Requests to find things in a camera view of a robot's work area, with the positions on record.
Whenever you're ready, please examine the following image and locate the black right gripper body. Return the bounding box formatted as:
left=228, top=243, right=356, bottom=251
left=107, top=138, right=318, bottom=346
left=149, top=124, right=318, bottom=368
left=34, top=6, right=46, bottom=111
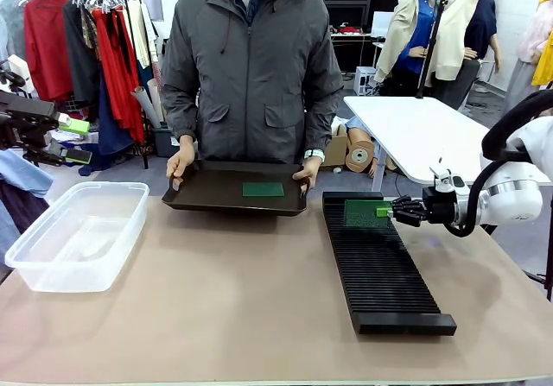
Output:
left=421, top=184, right=471, bottom=228

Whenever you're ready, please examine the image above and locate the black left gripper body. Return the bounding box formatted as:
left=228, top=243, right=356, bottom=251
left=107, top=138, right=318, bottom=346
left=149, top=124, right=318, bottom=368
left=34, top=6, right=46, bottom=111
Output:
left=0, top=89, right=60, bottom=150

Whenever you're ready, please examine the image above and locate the green PCB board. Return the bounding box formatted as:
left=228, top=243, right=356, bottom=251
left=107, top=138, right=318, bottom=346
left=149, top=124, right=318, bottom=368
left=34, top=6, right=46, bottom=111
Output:
left=241, top=180, right=286, bottom=199
left=343, top=199, right=392, bottom=229

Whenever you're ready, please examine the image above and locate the dark brown serving tray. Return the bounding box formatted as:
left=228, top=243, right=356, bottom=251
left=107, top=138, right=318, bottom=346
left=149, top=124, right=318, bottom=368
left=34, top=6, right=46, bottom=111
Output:
left=161, top=159, right=312, bottom=217

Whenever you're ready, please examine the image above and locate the person's left forearm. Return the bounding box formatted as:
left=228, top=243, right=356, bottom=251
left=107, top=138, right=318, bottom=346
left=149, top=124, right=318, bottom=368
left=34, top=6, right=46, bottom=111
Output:
left=301, top=79, right=345, bottom=154

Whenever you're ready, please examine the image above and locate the person's right forearm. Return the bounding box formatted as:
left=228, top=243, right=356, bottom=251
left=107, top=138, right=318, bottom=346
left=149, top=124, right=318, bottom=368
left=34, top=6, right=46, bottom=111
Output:
left=160, top=74, right=200, bottom=144

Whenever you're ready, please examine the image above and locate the person's left hand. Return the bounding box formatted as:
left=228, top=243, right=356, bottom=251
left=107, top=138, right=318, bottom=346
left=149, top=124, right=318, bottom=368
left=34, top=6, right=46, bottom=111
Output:
left=291, top=156, right=323, bottom=191

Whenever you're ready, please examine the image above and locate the person's right hand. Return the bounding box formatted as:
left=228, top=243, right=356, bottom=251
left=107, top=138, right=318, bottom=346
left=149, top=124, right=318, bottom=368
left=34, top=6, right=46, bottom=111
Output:
left=165, top=134, right=197, bottom=191

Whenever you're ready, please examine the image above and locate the navy hanging garment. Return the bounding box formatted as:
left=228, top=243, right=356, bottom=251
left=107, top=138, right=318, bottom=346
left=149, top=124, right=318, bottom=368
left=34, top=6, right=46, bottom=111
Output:
left=78, top=74, right=136, bottom=177

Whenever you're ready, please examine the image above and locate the white side table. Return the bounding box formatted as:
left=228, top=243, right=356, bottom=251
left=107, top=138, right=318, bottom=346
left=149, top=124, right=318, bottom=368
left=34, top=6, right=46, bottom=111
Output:
left=342, top=95, right=533, bottom=186

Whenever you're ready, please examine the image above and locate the lying mannequin torso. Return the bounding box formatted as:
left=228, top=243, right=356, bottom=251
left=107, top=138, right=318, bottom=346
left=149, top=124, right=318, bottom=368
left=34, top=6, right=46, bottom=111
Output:
left=344, top=116, right=386, bottom=179

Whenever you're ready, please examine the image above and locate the black slotted PCB rack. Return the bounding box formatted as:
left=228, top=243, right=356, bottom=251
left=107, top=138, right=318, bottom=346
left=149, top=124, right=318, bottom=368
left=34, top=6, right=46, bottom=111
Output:
left=321, top=191, right=458, bottom=336

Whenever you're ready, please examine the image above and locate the red hanging dress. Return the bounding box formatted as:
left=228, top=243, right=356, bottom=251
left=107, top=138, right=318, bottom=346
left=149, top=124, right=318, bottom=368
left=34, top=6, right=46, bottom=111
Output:
left=91, top=8, right=147, bottom=144

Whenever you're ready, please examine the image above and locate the dark purple cloth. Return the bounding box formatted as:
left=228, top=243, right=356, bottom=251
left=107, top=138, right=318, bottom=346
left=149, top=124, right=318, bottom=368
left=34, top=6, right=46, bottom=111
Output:
left=0, top=180, right=51, bottom=234

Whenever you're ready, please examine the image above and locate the white paper roll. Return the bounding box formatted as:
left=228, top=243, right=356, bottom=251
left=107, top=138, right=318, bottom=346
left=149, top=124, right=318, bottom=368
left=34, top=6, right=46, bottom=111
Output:
left=130, top=85, right=162, bottom=130

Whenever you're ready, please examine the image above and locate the dark grey hanging garment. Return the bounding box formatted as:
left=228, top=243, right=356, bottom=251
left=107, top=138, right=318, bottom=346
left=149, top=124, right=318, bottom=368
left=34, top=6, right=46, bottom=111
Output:
left=62, top=1, right=104, bottom=107

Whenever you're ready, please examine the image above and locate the red hanging shirt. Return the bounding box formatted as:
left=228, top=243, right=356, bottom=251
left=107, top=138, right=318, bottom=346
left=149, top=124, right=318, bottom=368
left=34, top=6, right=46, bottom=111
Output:
left=23, top=0, right=75, bottom=104

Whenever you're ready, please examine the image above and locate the clear plastic storage box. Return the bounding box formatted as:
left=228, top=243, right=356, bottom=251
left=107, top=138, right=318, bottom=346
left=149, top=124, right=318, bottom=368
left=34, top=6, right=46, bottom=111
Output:
left=3, top=180, right=150, bottom=294

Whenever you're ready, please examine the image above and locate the beige paper roll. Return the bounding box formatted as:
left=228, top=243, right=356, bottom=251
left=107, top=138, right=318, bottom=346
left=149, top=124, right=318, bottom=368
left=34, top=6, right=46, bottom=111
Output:
left=146, top=78, right=167, bottom=124

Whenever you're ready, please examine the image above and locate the grey storage bin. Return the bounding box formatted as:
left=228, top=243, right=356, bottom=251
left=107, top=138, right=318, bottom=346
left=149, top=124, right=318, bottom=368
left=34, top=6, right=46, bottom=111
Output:
left=153, top=126, right=181, bottom=159

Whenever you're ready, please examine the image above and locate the black metal clothes rack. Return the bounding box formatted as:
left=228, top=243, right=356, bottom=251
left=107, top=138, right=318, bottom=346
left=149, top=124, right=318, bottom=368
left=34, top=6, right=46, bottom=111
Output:
left=0, top=0, right=151, bottom=169

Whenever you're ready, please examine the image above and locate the brown cardboard box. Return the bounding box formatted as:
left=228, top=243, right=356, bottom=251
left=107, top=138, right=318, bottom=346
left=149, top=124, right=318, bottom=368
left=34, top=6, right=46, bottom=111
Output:
left=318, top=123, right=349, bottom=170

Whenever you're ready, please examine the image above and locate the grey fuzzy hanging garment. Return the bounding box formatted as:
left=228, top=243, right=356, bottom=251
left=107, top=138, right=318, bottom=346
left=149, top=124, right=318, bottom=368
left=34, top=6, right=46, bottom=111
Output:
left=0, top=0, right=32, bottom=66

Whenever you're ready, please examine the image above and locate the cream hanging garment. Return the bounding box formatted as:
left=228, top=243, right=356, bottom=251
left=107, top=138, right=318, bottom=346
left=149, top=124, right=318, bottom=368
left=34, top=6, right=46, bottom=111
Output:
left=124, top=1, right=159, bottom=70

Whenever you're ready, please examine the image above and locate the black tripod pole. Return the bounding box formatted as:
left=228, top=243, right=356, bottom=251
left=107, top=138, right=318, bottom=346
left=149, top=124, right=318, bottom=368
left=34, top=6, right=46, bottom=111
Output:
left=416, top=0, right=448, bottom=100

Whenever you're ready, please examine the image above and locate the mannequin in pink top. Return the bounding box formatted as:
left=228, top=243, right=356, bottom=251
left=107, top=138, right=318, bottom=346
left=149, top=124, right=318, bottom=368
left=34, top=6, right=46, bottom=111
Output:
left=495, top=0, right=553, bottom=142

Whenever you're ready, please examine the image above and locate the mannequin in beige coat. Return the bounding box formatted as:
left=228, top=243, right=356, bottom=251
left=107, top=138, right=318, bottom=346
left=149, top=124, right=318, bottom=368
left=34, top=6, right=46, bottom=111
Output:
left=374, top=0, right=451, bottom=85

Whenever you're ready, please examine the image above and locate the mannequin in cream jacket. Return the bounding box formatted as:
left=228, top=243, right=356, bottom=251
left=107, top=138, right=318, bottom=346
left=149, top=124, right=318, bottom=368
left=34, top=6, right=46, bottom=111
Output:
left=425, top=0, right=505, bottom=111

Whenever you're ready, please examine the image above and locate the white flat panel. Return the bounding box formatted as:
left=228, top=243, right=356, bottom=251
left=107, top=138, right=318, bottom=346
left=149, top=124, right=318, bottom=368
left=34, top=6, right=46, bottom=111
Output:
left=371, top=10, right=396, bottom=38

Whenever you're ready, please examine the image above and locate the person in grey jacket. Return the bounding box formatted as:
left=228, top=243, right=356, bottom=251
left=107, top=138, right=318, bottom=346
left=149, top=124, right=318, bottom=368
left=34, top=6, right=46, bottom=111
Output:
left=159, top=0, right=345, bottom=167

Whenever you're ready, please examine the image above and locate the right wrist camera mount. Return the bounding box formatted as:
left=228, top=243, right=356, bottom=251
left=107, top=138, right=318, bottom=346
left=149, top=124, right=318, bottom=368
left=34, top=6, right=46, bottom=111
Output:
left=429, top=156, right=467, bottom=193

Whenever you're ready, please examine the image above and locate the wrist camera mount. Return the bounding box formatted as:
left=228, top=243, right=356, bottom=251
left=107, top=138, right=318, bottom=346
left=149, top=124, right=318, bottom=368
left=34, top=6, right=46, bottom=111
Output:
left=0, top=54, right=36, bottom=96
left=429, top=156, right=467, bottom=193

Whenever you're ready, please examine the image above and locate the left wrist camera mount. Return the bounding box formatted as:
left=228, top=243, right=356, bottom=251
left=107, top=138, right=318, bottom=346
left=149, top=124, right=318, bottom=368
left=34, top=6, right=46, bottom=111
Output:
left=0, top=54, right=36, bottom=96

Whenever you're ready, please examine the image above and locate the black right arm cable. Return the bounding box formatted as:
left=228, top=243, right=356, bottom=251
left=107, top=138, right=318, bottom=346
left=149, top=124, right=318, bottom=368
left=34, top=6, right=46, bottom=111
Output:
left=443, top=89, right=553, bottom=238

